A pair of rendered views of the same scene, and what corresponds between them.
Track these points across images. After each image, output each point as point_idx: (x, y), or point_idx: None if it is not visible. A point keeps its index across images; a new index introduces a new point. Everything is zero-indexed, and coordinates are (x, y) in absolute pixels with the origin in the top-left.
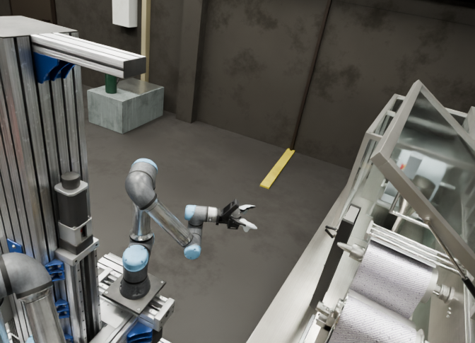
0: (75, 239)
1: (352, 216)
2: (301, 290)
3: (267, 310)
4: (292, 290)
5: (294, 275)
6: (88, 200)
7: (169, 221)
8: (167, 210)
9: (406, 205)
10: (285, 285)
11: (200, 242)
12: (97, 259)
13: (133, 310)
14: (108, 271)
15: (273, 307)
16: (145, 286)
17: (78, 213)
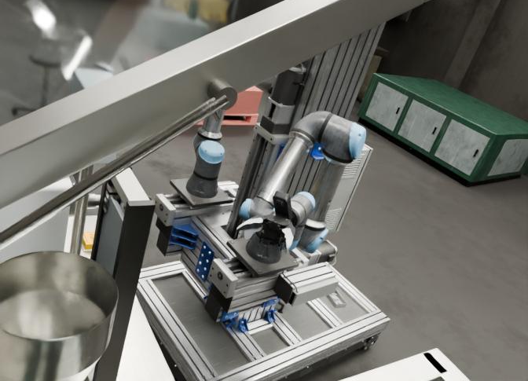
0: (265, 108)
1: (122, 177)
2: (128, 361)
3: (135, 297)
4: (138, 349)
5: (163, 377)
6: (308, 113)
7: (276, 160)
8: (289, 154)
9: (45, 335)
10: (155, 347)
11: (256, 214)
12: (265, 156)
13: (233, 239)
14: (301, 257)
15: (133, 305)
16: (254, 243)
17: (276, 85)
